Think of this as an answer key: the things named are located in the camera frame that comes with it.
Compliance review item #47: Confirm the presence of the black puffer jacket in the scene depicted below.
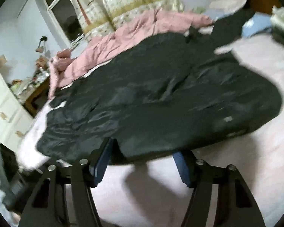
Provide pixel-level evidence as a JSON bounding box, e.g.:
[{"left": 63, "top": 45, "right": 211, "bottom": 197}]
[{"left": 36, "top": 9, "right": 282, "bottom": 163}]

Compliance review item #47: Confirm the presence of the pink bed sheet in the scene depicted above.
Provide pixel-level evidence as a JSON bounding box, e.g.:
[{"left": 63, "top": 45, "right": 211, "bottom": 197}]
[{"left": 16, "top": 31, "right": 284, "bottom": 227}]

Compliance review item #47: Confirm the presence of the white drawer cabinet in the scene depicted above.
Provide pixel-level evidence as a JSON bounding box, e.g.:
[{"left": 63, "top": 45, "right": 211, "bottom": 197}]
[{"left": 0, "top": 74, "right": 33, "bottom": 153}]

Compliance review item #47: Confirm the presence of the cluttered wooden desk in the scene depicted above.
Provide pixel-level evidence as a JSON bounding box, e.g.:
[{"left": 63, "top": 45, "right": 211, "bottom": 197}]
[{"left": 10, "top": 55, "right": 50, "bottom": 117}]

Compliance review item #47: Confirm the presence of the dark folded garment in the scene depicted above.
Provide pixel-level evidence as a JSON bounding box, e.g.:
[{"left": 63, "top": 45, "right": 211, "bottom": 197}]
[{"left": 271, "top": 27, "right": 284, "bottom": 45}]

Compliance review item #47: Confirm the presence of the blue daisy pillow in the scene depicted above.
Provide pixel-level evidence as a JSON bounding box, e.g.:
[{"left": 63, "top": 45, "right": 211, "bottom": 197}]
[{"left": 204, "top": 9, "right": 275, "bottom": 40}]

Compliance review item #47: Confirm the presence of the cream folded garment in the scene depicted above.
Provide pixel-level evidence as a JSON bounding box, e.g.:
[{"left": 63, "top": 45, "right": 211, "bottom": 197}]
[{"left": 270, "top": 6, "right": 284, "bottom": 30}]

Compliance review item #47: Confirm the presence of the tree print curtain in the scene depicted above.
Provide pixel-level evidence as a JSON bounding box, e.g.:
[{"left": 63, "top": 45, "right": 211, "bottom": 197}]
[{"left": 71, "top": 0, "right": 184, "bottom": 40}]

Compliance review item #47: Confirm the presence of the wall desk lamp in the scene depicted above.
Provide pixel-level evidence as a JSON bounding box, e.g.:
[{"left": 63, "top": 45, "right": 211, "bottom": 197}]
[{"left": 35, "top": 36, "right": 48, "bottom": 54}]

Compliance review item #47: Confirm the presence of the window with white frame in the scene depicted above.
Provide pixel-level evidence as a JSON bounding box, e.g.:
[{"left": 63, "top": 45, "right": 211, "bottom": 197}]
[{"left": 35, "top": 0, "right": 84, "bottom": 49}]

